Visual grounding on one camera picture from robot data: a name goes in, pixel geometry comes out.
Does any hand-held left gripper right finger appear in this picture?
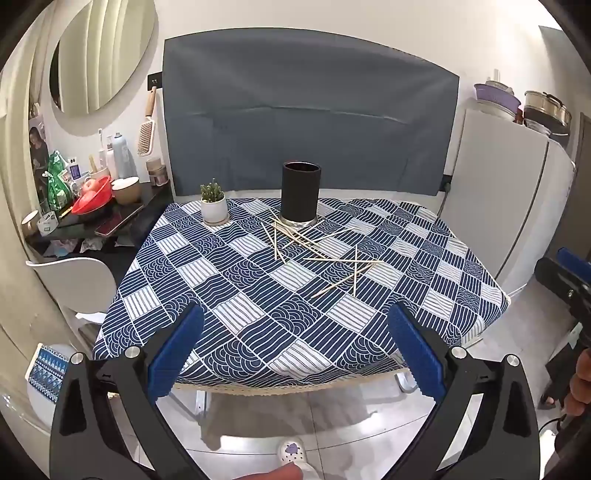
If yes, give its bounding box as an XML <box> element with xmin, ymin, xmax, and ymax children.
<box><xmin>387</xmin><ymin>302</ymin><xmax>541</xmax><ymax>480</ymax></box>

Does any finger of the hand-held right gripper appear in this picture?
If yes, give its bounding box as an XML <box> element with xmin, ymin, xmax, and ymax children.
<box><xmin>556</xmin><ymin>247</ymin><xmax>591</xmax><ymax>289</ymax></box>
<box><xmin>534</xmin><ymin>257</ymin><xmax>580</xmax><ymax>320</ymax></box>

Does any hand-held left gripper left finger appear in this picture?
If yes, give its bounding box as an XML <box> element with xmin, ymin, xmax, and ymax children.
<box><xmin>50</xmin><ymin>302</ymin><xmax>206</xmax><ymax>480</ymax></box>

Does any pile of chopsticks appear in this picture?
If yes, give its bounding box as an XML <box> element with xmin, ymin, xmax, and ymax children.
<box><xmin>263</xmin><ymin>208</ymin><xmax>384</xmax><ymax>298</ymax></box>

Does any black cylindrical utensil holder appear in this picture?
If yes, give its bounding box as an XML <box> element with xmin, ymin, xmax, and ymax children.
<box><xmin>281</xmin><ymin>161</ymin><xmax>321</xmax><ymax>228</ymax></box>

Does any person's right hand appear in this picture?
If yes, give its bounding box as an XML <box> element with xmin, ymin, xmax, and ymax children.
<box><xmin>566</xmin><ymin>348</ymin><xmax>591</xmax><ymax>417</ymax></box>

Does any blue white patterned tablecloth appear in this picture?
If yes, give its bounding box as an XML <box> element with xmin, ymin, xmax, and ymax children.
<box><xmin>92</xmin><ymin>198</ymin><xmax>511</xmax><ymax>398</ymax></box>

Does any white refrigerator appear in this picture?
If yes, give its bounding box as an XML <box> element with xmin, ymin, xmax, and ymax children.
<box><xmin>445</xmin><ymin>97</ymin><xmax>577</xmax><ymax>296</ymax></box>

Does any white chair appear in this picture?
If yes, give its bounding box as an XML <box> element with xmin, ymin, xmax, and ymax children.
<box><xmin>25</xmin><ymin>257</ymin><xmax>118</xmax><ymax>342</ymax></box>

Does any blue patterned stool cushion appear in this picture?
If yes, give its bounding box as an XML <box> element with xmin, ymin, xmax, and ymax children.
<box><xmin>25</xmin><ymin>342</ymin><xmax>70</xmax><ymax>407</ymax></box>

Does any red phone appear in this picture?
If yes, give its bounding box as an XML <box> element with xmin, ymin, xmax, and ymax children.
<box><xmin>95</xmin><ymin>215</ymin><xmax>123</xmax><ymax>237</ymax></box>

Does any potted cactus in white pot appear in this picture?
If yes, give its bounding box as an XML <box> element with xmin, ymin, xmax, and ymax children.
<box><xmin>200</xmin><ymin>178</ymin><xmax>228</xmax><ymax>223</ymax></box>

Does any black side table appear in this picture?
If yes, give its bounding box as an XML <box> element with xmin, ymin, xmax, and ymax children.
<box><xmin>25</xmin><ymin>184</ymin><xmax>174</xmax><ymax>259</ymax></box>

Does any white purple slipper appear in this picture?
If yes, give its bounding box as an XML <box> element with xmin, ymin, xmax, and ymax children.
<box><xmin>276</xmin><ymin>438</ymin><xmax>309</xmax><ymax>467</ymax></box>

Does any steel cooking pot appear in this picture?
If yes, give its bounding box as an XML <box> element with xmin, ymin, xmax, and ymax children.
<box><xmin>523</xmin><ymin>90</ymin><xmax>573</xmax><ymax>134</ymax></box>

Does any white ceramic bowl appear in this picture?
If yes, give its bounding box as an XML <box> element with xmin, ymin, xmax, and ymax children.
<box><xmin>112</xmin><ymin>176</ymin><xmax>142</xmax><ymax>205</ymax></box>

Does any red plastic bowl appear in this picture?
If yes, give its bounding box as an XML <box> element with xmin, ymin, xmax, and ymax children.
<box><xmin>71</xmin><ymin>175</ymin><xmax>113</xmax><ymax>215</ymax></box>

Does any beige cosmetic jar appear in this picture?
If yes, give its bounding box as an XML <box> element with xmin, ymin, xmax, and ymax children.
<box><xmin>146</xmin><ymin>158</ymin><xmax>168</xmax><ymax>186</ymax></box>

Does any purple plastic basin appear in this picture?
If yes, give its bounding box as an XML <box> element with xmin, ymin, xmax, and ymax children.
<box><xmin>473</xmin><ymin>83</ymin><xmax>522</xmax><ymax>114</ymax></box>

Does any white lotion bottle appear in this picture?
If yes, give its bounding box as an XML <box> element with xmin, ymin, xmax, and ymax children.
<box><xmin>105</xmin><ymin>136</ymin><xmax>118</xmax><ymax>180</ymax></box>

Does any grey spray bottle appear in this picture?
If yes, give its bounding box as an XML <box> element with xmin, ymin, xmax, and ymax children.
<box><xmin>112</xmin><ymin>132</ymin><xmax>134</xmax><ymax>181</ymax></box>

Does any green snack bag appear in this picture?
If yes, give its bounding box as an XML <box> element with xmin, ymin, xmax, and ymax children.
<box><xmin>46</xmin><ymin>151</ymin><xmax>77</xmax><ymax>209</ymax></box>

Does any wooden hairbrush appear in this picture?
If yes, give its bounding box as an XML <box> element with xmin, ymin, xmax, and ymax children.
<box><xmin>137</xmin><ymin>88</ymin><xmax>158</xmax><ymax>156</ymax></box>

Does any round wall mirror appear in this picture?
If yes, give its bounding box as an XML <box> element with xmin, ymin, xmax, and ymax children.
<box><xmin>48</xmin><ymin>0</ymin><xmax>158</xmax><ymax>114</ymax></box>

